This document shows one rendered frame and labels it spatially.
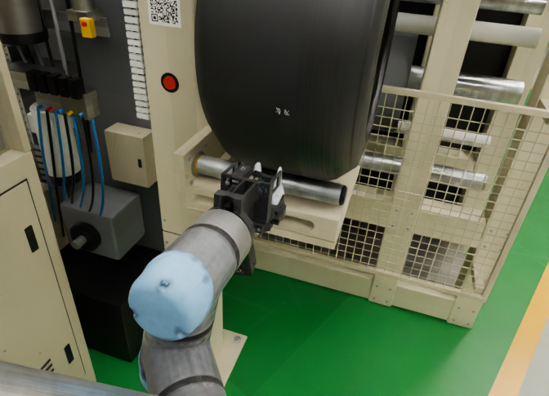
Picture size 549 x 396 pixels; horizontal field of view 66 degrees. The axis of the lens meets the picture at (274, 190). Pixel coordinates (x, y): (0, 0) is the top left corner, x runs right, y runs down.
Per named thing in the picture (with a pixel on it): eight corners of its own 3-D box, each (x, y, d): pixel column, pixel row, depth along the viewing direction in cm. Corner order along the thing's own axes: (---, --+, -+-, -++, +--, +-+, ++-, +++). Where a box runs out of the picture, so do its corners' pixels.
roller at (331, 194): (200, 151, 99) (199, 169, 101) (191, 157, 95) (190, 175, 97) (349, 182, 91) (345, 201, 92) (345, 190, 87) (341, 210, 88)
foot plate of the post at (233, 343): (149, 374, 150) (148, 370, 149) (185, 318, 172) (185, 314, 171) (218, 399, 144) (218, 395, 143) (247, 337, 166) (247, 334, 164)
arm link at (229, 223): (238, 286, 50) (176, 268, 52) (252, 264, 54) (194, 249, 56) (242, 231, 47) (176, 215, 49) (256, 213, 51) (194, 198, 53)
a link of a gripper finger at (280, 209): (292, 196, 67) (276, 221, 59) (292, 205, 67) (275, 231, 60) (265, 189, 68) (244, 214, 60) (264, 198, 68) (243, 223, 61)
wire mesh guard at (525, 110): (244, 241, 168) (248, 65, 131) (246, 238, 170) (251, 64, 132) (485, 303, 147) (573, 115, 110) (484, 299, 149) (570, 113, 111)
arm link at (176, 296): (118, 330, 42) (124, 264, 38) (174, 269, 52) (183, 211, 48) (188, 362, 41) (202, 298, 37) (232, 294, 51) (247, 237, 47)
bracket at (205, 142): (175, 191, 96) (171, 153, 91) (241, 126, 128) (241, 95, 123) (188, 194, 95) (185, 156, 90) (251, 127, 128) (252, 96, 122)
